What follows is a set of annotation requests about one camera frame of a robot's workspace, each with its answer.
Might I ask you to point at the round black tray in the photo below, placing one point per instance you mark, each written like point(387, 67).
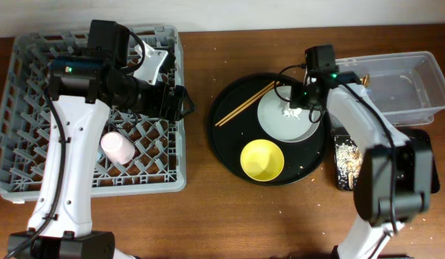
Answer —
point(227, 141)

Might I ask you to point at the blue plastic cup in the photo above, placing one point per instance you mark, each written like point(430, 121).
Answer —
point(98, 157)

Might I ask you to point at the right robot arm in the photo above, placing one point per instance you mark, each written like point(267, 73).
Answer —
point(394, 183)

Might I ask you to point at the yellow bowl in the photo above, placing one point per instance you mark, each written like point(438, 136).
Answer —
point(262, 160)

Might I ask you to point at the clear plastic bin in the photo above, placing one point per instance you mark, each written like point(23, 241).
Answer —
point(408, 88)

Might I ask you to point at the wrapper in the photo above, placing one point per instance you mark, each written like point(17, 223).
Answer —
point(365, 80)

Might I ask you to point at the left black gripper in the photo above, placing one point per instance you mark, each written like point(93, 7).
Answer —
point(173, 112)

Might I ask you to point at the food scraps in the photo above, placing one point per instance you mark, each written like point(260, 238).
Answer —
point(348, 161)

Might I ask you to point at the black rectangular tray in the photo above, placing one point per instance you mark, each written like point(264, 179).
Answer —
point(341, 136)

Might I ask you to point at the grey dishwasher rack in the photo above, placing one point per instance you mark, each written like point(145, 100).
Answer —
point(159, 163)

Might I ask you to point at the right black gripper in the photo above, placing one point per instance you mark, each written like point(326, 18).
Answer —
point(295, 99)

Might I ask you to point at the pink plastic cup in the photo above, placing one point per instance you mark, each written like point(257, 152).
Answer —
point(117, 148)

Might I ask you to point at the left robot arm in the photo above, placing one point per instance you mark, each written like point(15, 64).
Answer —
point(83, 88)

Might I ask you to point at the wooden chopstick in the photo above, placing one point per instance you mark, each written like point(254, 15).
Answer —
point(247, 106)
point(244, 104)

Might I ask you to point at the grey plate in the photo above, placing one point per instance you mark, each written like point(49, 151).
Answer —
point(281, 122)

